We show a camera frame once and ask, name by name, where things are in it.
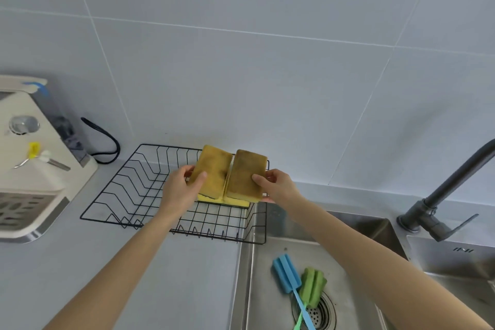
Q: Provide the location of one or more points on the person's right hand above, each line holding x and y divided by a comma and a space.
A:
281, 187

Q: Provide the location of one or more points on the person's left thumb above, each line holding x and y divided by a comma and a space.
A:
198, 182

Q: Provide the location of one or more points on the person's right thumb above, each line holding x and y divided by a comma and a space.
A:
260, 180

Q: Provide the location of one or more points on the cream water dispenser appliance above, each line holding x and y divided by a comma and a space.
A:
31, 171

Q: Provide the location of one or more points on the person's left forearm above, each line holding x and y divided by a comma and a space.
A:
116, 270

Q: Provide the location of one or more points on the yellow scouring sponge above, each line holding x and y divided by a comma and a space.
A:
246, 176
210, 172

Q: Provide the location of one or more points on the green sponge bottle brush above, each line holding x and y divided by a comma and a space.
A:
314, 287

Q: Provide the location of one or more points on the sink drain strainer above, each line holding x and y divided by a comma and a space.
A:
319, 312

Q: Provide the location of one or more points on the yellow tag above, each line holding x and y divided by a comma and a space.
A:
33, 150

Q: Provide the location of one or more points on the dark grey kitchen faucet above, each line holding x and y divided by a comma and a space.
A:
448, 194

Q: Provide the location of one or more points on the blue sponge bottle brush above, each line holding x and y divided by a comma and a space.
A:
288, 271

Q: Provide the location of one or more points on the stainless steel sink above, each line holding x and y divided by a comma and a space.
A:
348, 287

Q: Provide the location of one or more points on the person's left hand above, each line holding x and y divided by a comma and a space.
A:
176, 192

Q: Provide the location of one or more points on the person's right forearm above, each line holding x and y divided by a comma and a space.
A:
381, 268

